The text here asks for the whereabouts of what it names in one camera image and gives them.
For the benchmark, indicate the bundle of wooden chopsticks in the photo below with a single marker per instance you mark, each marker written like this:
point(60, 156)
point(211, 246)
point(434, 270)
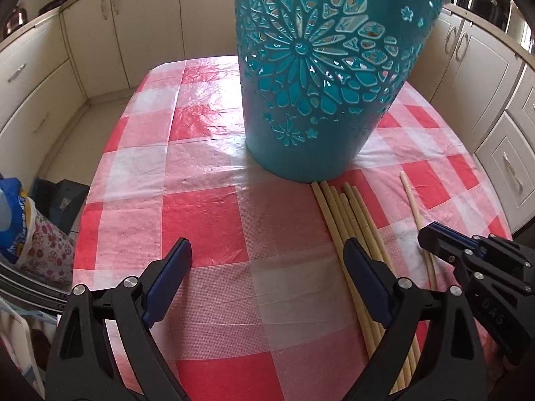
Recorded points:
point(342, 221)

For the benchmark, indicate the floral print bin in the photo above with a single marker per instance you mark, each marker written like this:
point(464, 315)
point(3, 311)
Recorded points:
point(50, 250)

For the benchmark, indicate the single wooden chopstick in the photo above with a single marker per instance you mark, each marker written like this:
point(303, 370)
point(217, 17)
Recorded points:
point(411, 200)

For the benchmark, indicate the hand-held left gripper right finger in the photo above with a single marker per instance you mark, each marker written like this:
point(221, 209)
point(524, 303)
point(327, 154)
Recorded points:
point(368, 275)

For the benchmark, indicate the cream kitchen cabinets beside stove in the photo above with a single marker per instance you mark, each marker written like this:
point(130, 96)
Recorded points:
point(480, 71)

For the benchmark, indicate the grey metal rail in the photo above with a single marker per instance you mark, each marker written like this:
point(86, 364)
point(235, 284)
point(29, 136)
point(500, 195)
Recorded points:
point(29, 284)

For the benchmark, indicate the blue white plastic bag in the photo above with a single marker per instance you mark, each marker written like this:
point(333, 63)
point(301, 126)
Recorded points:
point(12, 217)

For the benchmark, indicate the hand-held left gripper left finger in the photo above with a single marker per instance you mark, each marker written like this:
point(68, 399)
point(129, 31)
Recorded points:
point(167, 284)

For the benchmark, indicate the teal perforated plastic basket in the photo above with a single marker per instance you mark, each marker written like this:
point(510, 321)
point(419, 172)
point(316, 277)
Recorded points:
point(267, 133)

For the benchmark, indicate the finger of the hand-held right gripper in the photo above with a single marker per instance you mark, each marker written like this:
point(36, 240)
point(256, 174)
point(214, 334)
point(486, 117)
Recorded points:
point(443, 242)
point(489, 300)

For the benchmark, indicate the cream kitchen cabinets under window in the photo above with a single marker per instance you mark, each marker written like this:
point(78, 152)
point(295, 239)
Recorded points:
point(146, 29)

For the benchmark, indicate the dark blue plastic crate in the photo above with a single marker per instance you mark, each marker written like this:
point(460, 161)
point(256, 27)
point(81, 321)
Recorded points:
point(62, 200)

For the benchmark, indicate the red white checkered tablecloth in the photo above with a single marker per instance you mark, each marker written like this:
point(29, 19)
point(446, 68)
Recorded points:
point(209, 154)

